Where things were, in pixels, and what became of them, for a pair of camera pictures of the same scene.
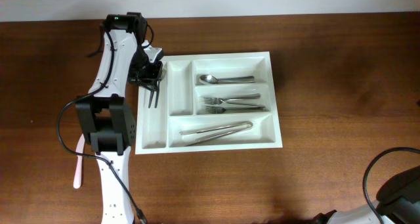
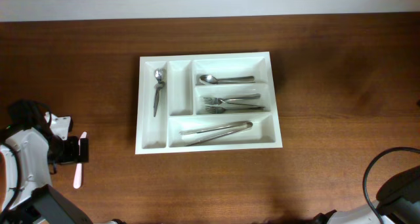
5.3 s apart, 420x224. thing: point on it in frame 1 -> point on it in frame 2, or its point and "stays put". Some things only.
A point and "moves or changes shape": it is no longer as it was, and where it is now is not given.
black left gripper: [150, 79] -> [73, 156]
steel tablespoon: [210, 79] stays put
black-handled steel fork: [231, 102] stays put
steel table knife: [241, 124] stays put
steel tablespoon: [246, 79] stays put
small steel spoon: [151, 96] moves or changes shape
